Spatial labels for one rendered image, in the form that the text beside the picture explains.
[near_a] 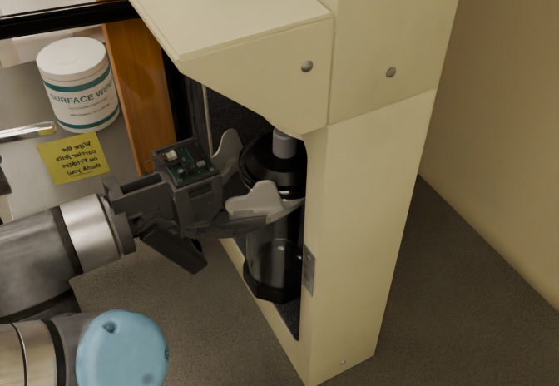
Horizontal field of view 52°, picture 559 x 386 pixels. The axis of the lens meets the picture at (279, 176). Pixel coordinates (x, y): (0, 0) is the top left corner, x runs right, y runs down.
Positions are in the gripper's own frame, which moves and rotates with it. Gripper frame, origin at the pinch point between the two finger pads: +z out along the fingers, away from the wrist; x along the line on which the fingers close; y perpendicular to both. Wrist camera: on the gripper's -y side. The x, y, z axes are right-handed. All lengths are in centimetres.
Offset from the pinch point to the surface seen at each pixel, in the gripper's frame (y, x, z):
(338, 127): 18.8, -14.1, -2.2
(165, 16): 29.1, -9.0, -13.6
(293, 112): 21.8, -14.1, -6.5
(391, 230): 1.3, -14.0, 6.1
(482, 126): -11.2, 4.8, 40.0
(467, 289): -27.7, -11.6, 27.6
